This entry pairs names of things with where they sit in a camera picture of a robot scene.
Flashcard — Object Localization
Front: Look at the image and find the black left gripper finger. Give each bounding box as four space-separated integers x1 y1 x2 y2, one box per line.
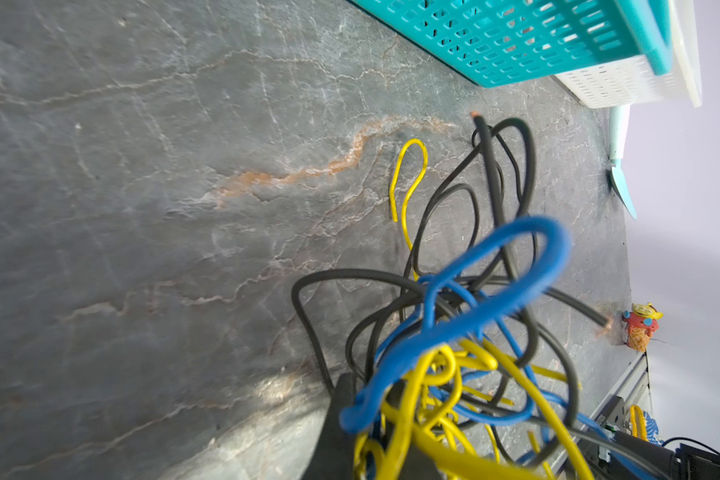
301 373 356 480

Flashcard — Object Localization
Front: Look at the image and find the yellow wire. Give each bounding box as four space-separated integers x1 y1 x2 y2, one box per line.
352 139 595 480

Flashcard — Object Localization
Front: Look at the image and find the blue wire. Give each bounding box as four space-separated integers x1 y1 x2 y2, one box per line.
338 215 661 480

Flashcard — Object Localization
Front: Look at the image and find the thick black wire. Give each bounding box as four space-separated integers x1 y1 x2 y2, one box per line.
290 112 613 469

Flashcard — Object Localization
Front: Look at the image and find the thin black wire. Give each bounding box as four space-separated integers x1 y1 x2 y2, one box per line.
344 116 538 385

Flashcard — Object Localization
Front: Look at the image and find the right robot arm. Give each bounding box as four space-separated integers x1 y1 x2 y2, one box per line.
578 432 720 479

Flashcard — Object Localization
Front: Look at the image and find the small toy figure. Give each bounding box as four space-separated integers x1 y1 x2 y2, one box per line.
621 303 664 353

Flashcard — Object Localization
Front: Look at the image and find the teal plastic basket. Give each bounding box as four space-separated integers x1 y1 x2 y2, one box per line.
357 0 673 88

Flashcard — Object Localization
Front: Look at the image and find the white plastic basket right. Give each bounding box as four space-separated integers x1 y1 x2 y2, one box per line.
555 0 702 109

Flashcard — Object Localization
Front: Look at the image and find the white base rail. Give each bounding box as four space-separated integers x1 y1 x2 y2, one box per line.
576 353 656 479

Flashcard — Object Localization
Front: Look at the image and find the mint green brush handle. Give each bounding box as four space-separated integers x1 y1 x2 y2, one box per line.
609 105 637 220

